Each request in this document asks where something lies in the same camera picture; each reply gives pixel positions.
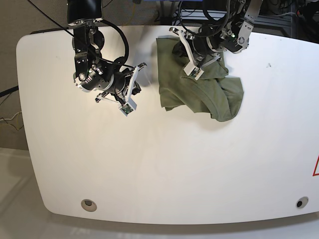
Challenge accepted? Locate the white floor cable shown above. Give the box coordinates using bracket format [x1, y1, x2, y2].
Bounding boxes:
[0, 111, 22, 123]

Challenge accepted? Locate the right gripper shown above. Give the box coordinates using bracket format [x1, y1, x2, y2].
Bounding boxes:
[95, 63, 147, 106]

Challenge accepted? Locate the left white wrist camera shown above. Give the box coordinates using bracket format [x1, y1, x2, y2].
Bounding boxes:
[183, 61, 204, 80]

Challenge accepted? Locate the aluminium frame rail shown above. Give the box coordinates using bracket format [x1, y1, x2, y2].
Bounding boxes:
[180, 9, 298, 39]

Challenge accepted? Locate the left table cable grommet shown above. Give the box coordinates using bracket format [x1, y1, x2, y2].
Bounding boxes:
[81, 199, 97, 212]

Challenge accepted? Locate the red triangle table sticker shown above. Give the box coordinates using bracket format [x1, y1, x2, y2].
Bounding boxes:
[313, 157, 319, 176]

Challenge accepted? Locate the right table cable grommet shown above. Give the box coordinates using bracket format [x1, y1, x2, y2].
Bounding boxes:
[296, 197, 309, 209]

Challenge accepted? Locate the right arm black looped cable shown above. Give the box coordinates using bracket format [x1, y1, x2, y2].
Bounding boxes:
[98, 19, 130, 67]

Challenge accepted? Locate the yellow floor cable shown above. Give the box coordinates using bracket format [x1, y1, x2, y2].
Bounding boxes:
[126, 3, 137, 26]

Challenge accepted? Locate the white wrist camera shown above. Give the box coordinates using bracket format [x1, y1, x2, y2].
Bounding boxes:
[183, 61, 204, 80]
[119, 98, 137, 117]

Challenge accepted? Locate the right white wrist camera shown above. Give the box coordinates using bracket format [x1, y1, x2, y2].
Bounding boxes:
[119, 98, 137, 117]

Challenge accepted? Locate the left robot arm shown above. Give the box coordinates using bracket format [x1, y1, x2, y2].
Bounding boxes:
[169, 0, 263, 79]

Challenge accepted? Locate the table cable grommet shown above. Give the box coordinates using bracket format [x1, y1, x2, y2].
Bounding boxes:
[296, 197, 309, 209]
[81, 199, 97, 212]

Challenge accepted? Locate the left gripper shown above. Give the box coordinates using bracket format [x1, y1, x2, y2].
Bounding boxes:
[169, 27, 221, 70]

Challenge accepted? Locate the olive green T-shirt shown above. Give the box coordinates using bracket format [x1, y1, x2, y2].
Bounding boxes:
[156, 38, 244, 122]

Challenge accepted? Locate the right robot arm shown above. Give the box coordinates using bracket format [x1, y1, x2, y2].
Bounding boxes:
[67, 0, 146, 114]

